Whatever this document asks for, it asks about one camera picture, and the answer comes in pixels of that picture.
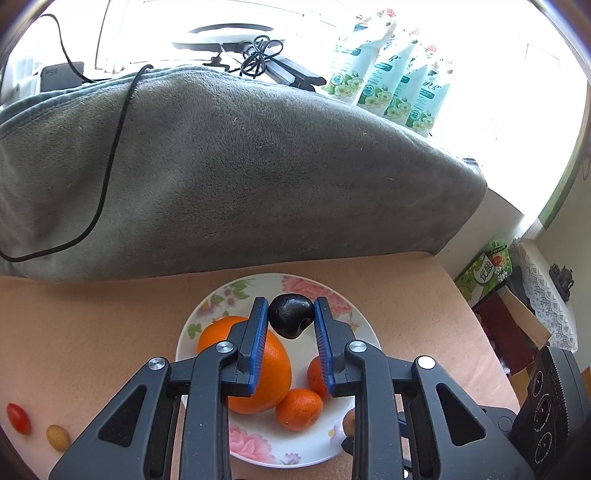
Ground small tangerine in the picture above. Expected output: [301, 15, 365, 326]
[307, 355, 331, 400]
[276, 388, 324, 432]

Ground grey fleece blanket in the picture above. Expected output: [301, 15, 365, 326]
[0, 65, 489, 282]

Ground floral white plate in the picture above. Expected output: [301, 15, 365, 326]
[175, 273, 383, 466]

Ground green snack packet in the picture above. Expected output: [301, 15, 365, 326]
[487, 239, 514, 283]

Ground coiled black cable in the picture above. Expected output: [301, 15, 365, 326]
[239, 36, 283, 78]

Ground green carton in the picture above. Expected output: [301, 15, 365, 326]
[455, 253, 500, 303]

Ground dark teapot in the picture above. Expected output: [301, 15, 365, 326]
[549, 263, 575, 294]

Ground ring light with stand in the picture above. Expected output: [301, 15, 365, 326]
[172, 25, 326, 90]

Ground grey power adapter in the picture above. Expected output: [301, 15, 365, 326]
[41, 61, 85, 90]

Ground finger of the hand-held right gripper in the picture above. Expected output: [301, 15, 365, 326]
[340, 410, 411, 480]
[480, 405, 519, 435]

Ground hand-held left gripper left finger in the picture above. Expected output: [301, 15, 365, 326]
[48, 296, 269, 480]

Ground brown cardboard box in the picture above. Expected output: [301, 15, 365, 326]
[473, 284, 552, 377]

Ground lace-covered side table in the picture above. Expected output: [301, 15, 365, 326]
[515, 240, 578, 354]

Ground teal floral refill pouch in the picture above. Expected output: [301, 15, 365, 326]
[406, 65, 453, 138]
[325, 9, 398, 100]
[383, 46, 439, 121]
[358, 30, 423, 109]

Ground large orange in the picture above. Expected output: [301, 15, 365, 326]
[198, 316, 293, 415]

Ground dark purple plum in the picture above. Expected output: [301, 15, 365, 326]
[269, 294, 315, 341]

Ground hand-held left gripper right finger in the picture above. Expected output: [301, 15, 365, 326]
[313, 296, 536, 480]

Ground long black cable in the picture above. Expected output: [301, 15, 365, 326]
[0, 14, 155, 263]

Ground red cherry tomato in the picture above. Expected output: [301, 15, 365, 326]
[6, 403, 32, 435]

